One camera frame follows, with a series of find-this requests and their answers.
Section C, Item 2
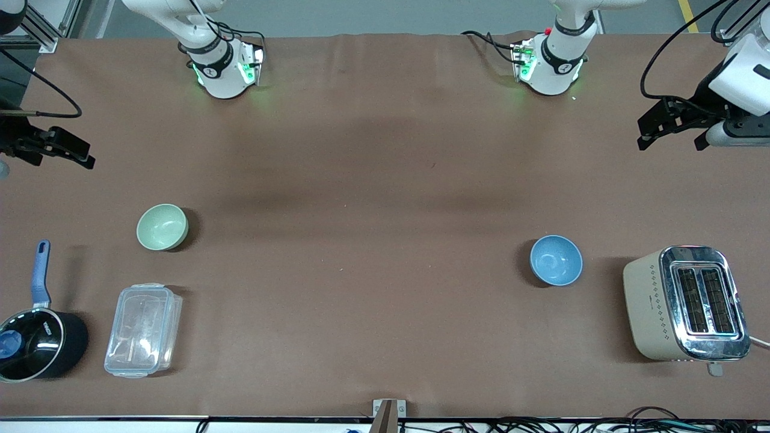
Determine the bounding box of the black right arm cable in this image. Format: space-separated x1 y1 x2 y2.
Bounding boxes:
0 48 83 118

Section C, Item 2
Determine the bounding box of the beige chrome toaster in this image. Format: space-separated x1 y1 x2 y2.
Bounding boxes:
623 245 753 378

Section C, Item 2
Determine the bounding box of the black cable tangle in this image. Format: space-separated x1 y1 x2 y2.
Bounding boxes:
397 407 770 433

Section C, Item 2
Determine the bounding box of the clear plastic lidded container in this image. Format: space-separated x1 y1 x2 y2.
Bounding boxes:
103 283 183 379

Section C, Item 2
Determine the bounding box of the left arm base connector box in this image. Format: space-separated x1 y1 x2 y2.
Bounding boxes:
511 39 537 82

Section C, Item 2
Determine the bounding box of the blue bowl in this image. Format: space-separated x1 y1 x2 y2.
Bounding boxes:
529 235 584 287

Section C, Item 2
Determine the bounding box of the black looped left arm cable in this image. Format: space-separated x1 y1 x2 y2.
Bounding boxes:
711 0 768 46

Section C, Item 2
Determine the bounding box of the black left base cable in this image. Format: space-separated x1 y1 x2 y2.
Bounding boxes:
460 30 522 64

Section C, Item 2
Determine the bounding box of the glass lid with blue knob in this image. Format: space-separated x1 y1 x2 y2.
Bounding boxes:
0 309 64 381

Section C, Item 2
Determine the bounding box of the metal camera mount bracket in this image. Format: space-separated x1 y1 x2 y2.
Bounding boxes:
372 399 407 433

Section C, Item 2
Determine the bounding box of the aluminium frame profile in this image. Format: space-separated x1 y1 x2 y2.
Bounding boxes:
18 0 82 54

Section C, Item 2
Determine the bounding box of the black saucepan with blue handle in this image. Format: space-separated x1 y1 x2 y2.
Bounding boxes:
0 241 90 384

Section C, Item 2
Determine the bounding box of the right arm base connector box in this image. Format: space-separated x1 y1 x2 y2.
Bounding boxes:
239 41 266 86

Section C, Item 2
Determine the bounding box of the green bowl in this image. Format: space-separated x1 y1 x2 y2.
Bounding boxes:
136 203 189 251

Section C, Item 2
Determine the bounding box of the brown table cover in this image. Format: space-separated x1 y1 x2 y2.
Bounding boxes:
0 31 770 420

